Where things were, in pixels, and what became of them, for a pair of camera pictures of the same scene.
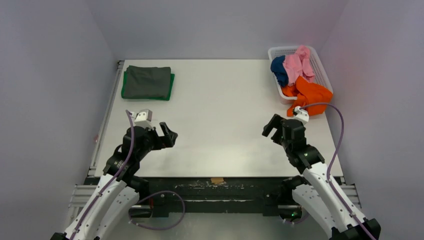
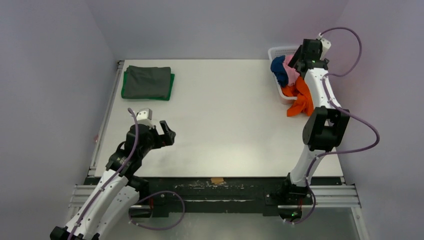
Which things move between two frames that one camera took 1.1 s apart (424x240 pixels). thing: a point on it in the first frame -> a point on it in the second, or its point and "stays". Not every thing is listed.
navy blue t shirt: x=278 y=67 stays
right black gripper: x=278 y=130 -> x=298 y=58
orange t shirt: x=307 y=93 stays
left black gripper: x=159 y=140 stays
